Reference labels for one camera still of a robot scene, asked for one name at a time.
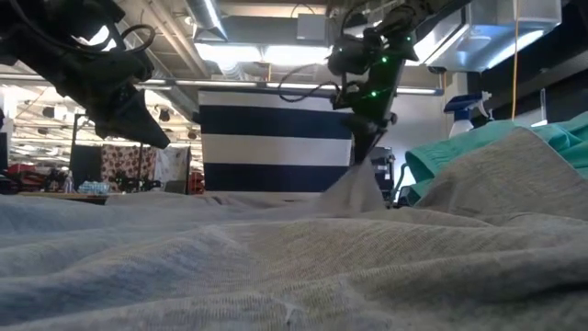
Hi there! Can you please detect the navy white striped fabric bin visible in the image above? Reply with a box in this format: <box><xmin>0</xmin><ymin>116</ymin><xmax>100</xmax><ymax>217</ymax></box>
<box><xmin>196</xmin><ymin>88</ymin><xmax>356</xmax><ymax>193</ymax></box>

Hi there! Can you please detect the grey garment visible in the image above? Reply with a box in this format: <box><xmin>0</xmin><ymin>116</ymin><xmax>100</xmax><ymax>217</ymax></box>
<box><xmin>0</xmin><ymin>127</ymin><xmax>588</xmax><ymax>331</ymax></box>

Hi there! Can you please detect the red container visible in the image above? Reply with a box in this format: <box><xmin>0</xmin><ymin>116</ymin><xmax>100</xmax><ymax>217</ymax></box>
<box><xmin>4</xmin><ymin>163</ymin><xmax>47</xmax><ymax>188</ymax></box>

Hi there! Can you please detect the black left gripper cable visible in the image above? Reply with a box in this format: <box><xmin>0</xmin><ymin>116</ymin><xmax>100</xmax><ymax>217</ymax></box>
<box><xmin>8</xmin><ymin>0</ymin><xmax>157</xmax><ymax>55</ymax></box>

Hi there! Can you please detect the hanging clothes rack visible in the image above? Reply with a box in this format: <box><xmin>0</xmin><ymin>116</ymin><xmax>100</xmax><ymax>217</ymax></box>
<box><xmin>100</xmin><ymin>143</ymin><xmax>193</xmax><ymax>186</ymax></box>

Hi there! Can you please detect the yellow hanging cable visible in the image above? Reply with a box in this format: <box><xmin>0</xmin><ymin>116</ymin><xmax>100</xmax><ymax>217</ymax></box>
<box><xmin>509</xmin><ymin>0</ymin><xmax>521</xmax><ymax>121</ymax></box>

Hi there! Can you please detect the pale blue packaged bundle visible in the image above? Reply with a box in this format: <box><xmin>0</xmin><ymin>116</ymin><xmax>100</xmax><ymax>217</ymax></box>
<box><xmin>76</xmin><ymin>180</ymin><xmax>111</xmax><ymax>195</ymax></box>

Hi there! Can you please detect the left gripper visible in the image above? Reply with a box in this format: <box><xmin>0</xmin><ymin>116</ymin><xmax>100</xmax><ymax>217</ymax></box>
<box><xmin>0</xmin><ymin>0</ymin><xmax>172</xmax><ymax>150</ymax></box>

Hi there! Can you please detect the bright ceiling light panel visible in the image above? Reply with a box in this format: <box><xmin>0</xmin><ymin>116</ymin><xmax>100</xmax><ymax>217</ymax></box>
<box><xmin>195</xmin><ymin>43</ymin><xmax>334</xmax><ymax>66</ymax></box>

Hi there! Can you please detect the teal garment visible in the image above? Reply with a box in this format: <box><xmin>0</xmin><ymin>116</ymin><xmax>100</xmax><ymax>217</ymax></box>
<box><xmin>402</xmin><ymin>111</ymin><xmax>588</xmax><ymax>207</ymax></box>

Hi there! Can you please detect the black background robot station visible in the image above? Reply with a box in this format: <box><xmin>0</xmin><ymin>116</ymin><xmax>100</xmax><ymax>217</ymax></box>
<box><xmin>68</xmin><ymin>114</ymin><xmax>147</xmax><ymax>194</ymax></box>

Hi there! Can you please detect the grey ceiling unit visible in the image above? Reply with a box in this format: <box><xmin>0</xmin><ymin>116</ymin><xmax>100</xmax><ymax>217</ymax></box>
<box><xmin>296</xmin><ymin>13</ymin><xmax>329</xmax><ymax>46</ymax></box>

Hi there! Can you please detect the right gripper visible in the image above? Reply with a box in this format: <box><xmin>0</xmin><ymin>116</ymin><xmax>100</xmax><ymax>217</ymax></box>
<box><xmin>326</xmin><ymin>27</ymin><xmax>420</xmax><ymax>166</ymax></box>

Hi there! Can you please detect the Dawn spray bottle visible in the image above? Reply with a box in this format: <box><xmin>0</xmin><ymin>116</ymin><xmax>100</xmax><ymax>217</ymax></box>
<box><xmin>442</xmin><ymin>90</ymin><xmax>494</xmax><ymax>139</ymax></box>

